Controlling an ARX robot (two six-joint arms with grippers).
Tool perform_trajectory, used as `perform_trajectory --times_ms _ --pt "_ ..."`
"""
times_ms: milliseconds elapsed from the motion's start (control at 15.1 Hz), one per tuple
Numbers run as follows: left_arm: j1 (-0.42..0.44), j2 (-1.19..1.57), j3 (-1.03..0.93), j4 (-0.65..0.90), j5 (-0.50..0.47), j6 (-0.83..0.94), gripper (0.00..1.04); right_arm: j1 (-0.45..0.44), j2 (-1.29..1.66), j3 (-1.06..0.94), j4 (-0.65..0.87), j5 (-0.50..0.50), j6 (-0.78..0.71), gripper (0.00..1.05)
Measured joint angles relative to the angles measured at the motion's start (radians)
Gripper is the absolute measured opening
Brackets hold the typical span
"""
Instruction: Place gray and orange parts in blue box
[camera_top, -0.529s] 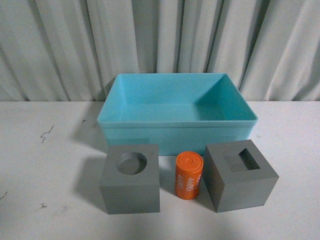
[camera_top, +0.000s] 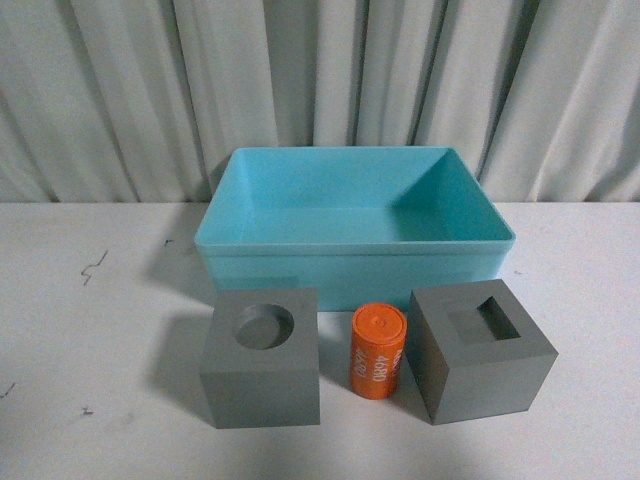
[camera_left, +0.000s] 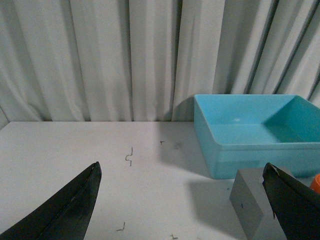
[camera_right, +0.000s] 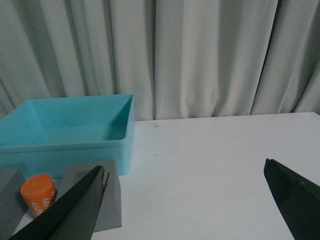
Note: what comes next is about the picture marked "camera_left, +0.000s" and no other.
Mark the blue plastic box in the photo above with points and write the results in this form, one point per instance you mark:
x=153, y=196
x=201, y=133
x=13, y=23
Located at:
x=237, y=131

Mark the white pleated curtain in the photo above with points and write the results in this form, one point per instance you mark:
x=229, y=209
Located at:
x=144, y=60

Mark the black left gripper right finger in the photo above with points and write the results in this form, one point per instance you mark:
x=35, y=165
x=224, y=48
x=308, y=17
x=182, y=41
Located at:
x=296, y=206

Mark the orange cylinder part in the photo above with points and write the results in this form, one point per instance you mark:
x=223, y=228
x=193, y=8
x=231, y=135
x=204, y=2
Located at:
x=315, y=184

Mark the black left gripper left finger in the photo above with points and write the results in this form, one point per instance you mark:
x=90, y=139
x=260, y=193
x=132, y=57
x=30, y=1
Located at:
x=64, y=216

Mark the gray block with round hole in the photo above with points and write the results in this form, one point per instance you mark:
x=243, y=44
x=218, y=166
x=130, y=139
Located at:
x=252, y=207

